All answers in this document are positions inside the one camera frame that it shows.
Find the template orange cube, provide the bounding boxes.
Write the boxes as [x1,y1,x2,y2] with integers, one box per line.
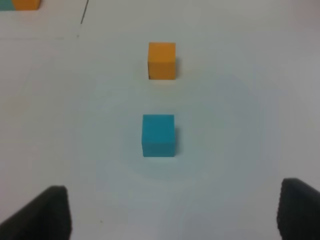
[12,0,42,11]

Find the template green cube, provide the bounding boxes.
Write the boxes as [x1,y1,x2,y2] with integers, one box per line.
[0,0,16,11]

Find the blue cube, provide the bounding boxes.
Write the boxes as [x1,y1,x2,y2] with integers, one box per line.
[141,114,176,158]

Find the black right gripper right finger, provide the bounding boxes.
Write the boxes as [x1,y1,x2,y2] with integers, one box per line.
[276,178,320,240]

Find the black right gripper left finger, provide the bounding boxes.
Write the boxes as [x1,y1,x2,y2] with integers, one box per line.
[0,185,72,240]

